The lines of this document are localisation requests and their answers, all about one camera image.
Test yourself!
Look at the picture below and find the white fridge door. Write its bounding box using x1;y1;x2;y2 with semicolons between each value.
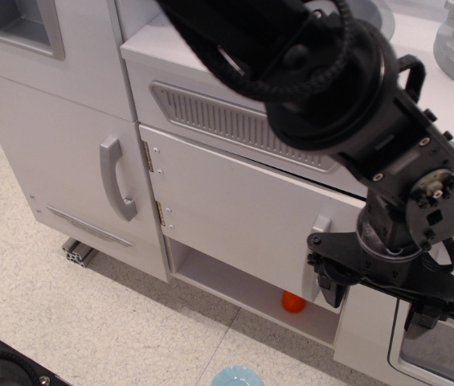
0;77;170;281

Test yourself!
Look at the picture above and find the light blue plate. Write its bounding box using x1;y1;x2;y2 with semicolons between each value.
211;366;264;386

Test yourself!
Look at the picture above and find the black base with cable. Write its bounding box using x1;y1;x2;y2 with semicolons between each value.
0;343;70;385

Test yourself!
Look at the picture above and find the silver aluminium extrusion foot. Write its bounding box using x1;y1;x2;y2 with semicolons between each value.
62;238;98;268

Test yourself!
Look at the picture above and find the white cabinet door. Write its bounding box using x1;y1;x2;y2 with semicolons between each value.
139;125;364;301

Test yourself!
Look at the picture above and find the grey toy sink basin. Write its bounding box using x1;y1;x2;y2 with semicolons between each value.
351;0;395;40

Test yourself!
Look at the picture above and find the orange cup lower shelf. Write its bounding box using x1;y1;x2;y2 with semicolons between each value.
281;291;307;314

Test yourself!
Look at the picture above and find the grey cabinet door handle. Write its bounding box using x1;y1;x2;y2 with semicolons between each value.
301;215;332;302

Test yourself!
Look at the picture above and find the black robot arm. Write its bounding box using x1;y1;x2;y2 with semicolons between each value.
160;1;454;329

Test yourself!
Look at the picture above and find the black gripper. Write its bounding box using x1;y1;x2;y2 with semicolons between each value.
309;232;454;339

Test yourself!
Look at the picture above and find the white toy kitchen unit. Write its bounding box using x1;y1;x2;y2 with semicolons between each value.
0;1;454;385

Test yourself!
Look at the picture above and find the grey fridge door handle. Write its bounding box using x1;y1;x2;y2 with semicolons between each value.
99;136;137;222

